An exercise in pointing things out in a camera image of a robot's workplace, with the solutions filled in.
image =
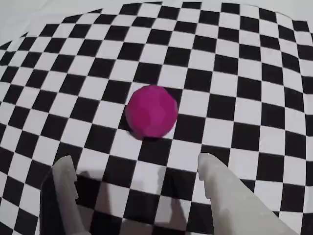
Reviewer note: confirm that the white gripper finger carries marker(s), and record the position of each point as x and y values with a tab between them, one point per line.
66	195
232	208

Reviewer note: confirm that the pink faceted ball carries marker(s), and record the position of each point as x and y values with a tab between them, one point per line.
151	112

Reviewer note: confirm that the black white checkerboard sheet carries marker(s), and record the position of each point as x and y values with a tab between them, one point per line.
244	73

